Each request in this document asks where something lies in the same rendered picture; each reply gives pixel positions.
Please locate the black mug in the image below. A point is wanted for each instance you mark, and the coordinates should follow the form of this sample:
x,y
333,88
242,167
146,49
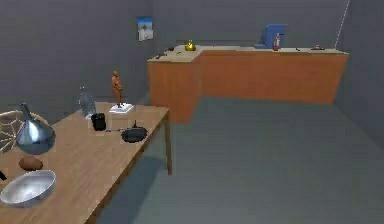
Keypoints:
x,y
98,121

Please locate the silver metal bowl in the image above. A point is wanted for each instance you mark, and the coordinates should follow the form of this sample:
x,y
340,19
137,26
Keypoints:
x,y
28,188

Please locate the black frying pan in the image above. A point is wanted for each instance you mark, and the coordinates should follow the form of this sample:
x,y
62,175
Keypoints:
x,y
134,134

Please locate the orange wooden counter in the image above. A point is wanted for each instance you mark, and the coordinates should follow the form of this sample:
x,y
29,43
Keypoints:
x,y
246,76

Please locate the small dark utensil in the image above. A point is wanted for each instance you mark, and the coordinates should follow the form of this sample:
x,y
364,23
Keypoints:
x,y
160,55

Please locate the yellow kettle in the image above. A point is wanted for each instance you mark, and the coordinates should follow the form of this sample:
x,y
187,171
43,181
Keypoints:
x,y
190,46

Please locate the brown figurine on white base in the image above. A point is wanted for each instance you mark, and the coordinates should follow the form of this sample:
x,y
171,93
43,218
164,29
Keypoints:
x,y
117,90

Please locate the clear glass bottle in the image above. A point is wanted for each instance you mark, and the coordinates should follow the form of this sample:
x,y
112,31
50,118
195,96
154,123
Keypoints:
x,y
87,102

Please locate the blue box appliance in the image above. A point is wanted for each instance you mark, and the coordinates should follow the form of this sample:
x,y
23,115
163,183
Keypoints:
x,y
274,35

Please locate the wooden table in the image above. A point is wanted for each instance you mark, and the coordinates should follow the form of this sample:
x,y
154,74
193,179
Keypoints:
x,y
86,156

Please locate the small red flat object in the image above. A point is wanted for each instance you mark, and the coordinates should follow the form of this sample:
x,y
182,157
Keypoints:
x,y
317,47

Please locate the brown potato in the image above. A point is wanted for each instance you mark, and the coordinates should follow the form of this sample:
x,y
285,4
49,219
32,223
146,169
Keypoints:
x,y
30,163

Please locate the wicker chair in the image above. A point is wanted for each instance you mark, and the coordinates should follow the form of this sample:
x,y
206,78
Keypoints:
x,y
8,128

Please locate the small black object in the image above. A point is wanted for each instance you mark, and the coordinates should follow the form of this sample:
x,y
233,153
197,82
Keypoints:
x,y
1,175

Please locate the framed blue wall picture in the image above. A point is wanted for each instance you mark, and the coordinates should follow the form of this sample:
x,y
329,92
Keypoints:
x,y
145,28

